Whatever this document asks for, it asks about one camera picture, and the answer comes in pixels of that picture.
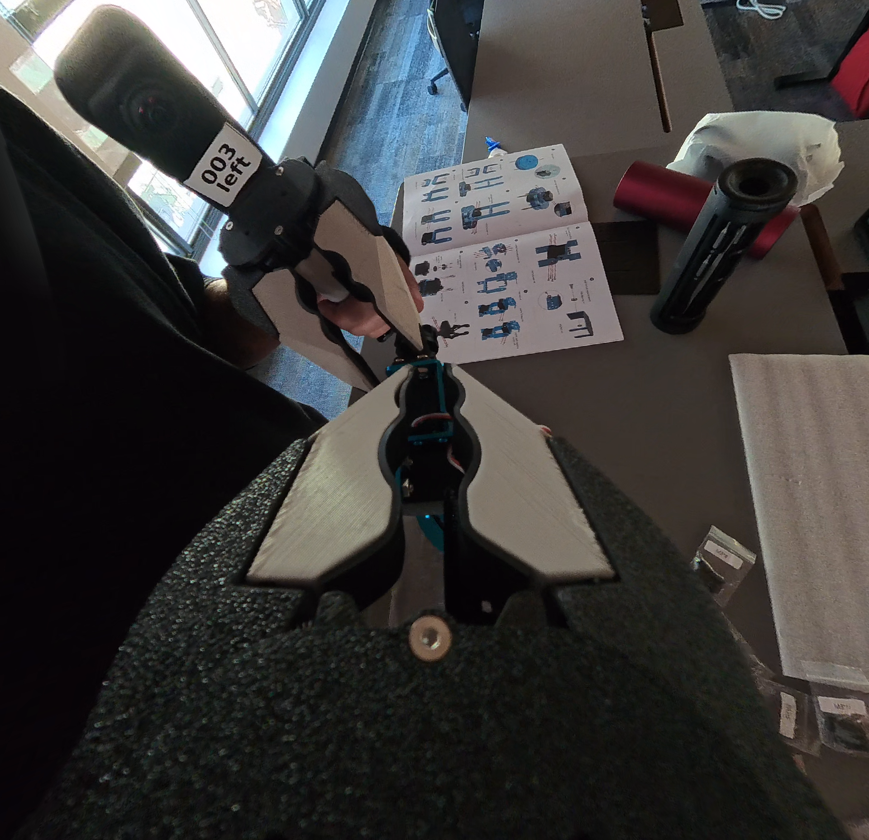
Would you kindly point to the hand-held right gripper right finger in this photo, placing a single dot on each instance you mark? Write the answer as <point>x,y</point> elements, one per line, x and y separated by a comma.
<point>529,507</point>

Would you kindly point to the black cylindrical bit holder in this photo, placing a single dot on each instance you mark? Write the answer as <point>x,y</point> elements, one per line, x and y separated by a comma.
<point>706,263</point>

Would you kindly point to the red metal tube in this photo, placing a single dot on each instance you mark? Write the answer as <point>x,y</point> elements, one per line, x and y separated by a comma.
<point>652,185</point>

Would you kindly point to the blue toy robot arm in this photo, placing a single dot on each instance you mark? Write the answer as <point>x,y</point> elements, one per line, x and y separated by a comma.
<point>424,406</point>

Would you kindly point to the pile of small screw bags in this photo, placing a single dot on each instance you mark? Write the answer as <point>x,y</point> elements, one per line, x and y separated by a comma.
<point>723,562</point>

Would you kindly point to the red fabric object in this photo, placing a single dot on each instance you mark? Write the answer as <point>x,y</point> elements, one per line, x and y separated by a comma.
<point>854,80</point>

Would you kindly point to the person's left hand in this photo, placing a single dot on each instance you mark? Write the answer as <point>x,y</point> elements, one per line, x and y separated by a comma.
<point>353,321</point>

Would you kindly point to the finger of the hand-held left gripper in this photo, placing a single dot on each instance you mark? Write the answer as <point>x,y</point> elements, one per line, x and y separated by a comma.
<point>370,263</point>
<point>299,317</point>

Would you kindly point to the printed instruction manual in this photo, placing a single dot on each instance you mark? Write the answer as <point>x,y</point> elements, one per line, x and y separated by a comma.
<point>543,270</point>

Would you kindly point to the white crumpled wrap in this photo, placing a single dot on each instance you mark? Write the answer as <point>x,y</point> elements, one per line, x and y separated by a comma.
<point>747,138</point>

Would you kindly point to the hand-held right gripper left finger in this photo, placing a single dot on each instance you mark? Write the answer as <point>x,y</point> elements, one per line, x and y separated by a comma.
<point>326,507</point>

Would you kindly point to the black office chair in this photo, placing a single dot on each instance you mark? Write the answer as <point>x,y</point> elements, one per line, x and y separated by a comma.
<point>458,32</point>

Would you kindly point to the white foam sheet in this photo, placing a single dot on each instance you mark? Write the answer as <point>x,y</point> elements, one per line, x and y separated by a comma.
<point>808,501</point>

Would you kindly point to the large window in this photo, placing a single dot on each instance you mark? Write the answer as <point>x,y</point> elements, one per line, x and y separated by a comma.
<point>224,39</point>

